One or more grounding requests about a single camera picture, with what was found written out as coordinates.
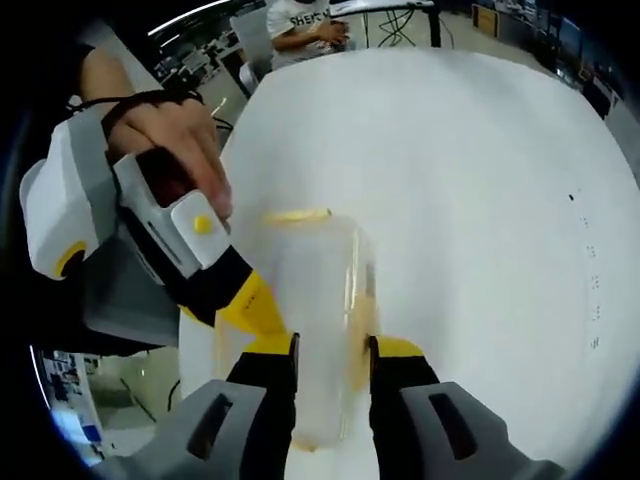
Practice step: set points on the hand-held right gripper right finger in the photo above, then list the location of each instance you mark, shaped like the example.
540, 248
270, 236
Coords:
405, 400

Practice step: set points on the black laptop stand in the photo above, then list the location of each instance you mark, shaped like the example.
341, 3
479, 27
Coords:
400, 20

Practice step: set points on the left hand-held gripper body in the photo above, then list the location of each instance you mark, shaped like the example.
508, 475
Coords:
60, 200

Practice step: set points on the person's left hand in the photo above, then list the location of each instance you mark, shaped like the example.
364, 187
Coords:
170, 127

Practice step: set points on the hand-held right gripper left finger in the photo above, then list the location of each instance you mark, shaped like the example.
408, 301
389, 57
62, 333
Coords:
255, 400

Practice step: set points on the grey office chair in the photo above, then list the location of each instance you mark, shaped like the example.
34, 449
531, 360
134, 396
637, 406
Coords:
255, 55

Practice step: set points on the transparent box with yellow buckle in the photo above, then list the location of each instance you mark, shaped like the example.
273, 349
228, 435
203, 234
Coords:
320, 300

